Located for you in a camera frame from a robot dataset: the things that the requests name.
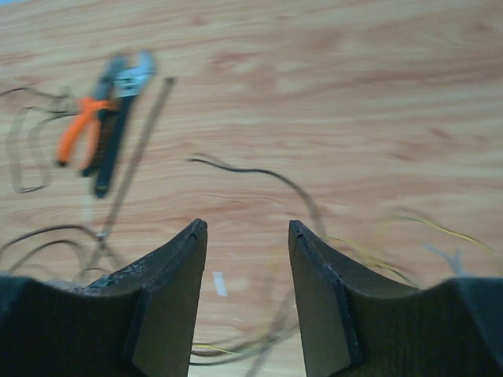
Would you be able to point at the black adjustable wrench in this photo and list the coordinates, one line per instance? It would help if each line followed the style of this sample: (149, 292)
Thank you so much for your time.
(129, 84)

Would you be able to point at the orange needle nose pliers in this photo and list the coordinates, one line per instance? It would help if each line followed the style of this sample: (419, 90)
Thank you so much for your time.
(94, 111)

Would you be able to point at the black zip tie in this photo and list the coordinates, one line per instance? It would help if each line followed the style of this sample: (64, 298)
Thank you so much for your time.
(101, 238)

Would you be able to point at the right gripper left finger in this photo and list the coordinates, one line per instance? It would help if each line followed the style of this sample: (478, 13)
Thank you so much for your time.
(137, 321)

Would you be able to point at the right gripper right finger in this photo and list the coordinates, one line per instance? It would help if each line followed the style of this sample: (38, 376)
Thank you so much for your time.
(355, 322)

